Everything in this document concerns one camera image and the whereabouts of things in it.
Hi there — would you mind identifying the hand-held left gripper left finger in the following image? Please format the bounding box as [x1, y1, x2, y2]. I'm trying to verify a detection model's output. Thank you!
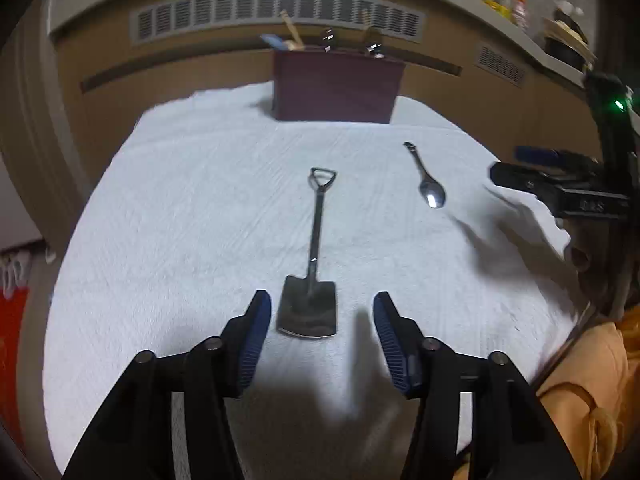
[62, 289, 273, 480]

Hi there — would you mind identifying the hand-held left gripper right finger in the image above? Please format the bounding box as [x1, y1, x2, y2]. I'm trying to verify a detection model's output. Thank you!
[372, 290, 581, 480]

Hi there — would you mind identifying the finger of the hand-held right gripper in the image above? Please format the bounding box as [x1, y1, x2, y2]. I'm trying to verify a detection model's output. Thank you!
[489, 160, 567, 204]
[514, 145, 602, 172]

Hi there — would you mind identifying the black shovel-shaped spoon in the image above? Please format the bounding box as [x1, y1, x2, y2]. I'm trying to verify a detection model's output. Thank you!
[276, 166, 339, 339]

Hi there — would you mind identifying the metal spoon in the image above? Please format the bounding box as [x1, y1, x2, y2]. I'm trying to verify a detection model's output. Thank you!
[403, 141, 446, 210]

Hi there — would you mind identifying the maroon utensil box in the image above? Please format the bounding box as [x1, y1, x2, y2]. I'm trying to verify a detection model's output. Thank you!
[271, 48, 407, 125]

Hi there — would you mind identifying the wooden spoon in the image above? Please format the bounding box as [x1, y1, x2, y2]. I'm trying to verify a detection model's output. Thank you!
[278, 9, 307, 52]

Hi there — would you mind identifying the small vent grille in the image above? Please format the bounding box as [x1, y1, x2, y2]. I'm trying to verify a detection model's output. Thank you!
[474, 45, 527, 87]

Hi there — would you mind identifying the black pot with bowls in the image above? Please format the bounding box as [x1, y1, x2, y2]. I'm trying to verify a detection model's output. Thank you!
[542, 2, 599, 72]

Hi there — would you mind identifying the white towel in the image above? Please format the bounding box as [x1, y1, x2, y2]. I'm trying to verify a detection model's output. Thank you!
[42, 81, 596, 480]

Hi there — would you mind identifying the red box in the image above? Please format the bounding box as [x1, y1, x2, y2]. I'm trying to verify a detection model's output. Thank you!
[0, 285, 32, 438]

